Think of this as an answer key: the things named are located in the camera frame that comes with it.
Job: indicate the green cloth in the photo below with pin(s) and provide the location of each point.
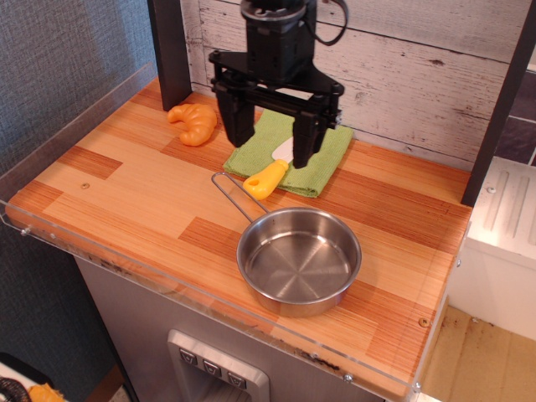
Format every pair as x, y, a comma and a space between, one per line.
271, 130

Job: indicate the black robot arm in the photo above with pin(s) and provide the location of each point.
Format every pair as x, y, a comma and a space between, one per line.
272, 10

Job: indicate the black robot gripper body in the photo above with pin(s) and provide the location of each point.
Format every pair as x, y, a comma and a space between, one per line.
276, 72

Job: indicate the silver dispenser button panel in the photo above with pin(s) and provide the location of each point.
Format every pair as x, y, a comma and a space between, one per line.
206, 373

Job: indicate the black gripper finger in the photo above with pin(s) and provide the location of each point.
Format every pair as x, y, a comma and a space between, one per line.
238, 116
308, 133

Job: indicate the dark shelf post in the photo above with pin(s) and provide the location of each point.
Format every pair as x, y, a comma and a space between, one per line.
169, 41
510, 86

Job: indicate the stainless steel saucepan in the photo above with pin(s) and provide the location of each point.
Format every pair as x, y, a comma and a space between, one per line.
298, 261

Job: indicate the clear acrylic guard rail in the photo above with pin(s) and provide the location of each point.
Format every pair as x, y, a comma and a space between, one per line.
145, 209

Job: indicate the orange object bottom left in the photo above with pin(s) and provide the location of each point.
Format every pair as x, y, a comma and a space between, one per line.
44, 393

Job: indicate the yellow handled toy knife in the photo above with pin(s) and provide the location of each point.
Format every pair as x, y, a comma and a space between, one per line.
262, 184

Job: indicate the dark left shelf post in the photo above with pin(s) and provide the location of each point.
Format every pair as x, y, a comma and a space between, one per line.
169, 41

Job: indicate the dark right shelf post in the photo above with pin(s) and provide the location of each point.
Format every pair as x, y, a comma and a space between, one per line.
510, 86

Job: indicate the silver toy fridge cabinet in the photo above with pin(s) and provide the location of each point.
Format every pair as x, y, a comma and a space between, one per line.
139, 319

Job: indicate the orange plastic toy croissant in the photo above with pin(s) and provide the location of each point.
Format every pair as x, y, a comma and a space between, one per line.
200, 121

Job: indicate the white ribbed side cabinet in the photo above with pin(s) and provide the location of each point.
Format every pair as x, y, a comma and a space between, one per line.
494, 278

